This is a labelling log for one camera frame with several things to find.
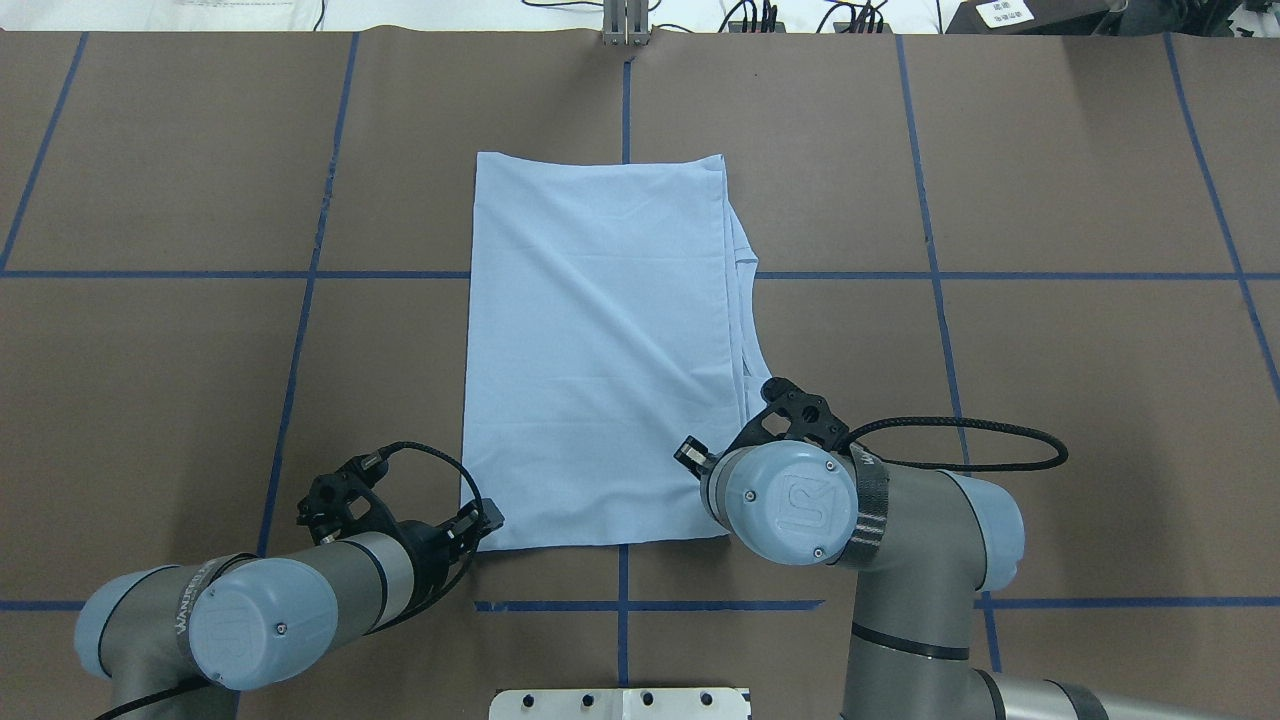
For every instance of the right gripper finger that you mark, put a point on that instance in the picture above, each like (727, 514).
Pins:
(695, 457)

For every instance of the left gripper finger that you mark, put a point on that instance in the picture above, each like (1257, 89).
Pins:
(475, 521)

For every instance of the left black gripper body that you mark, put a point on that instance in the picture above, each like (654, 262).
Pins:
(428, 548)

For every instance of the light blue t-shirt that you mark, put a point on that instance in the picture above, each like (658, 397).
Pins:
(610, 317)

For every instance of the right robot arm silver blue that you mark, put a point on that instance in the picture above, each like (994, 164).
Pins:
(924, 544)

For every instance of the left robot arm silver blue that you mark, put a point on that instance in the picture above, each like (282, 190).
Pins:
(181, 642)

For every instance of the black power adapter box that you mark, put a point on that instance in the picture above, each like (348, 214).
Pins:
(1028, 18)

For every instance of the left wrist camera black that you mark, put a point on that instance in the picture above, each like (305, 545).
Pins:
(343, 504)

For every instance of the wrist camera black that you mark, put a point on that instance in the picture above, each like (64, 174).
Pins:
(343, 504)
(792, 414)

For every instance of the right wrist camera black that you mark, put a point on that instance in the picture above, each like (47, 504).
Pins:
(792, 414)

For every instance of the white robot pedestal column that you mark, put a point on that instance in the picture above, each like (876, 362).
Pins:
(623, 703)

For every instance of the aluminium frame post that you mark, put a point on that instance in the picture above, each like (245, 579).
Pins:
(626, 23)

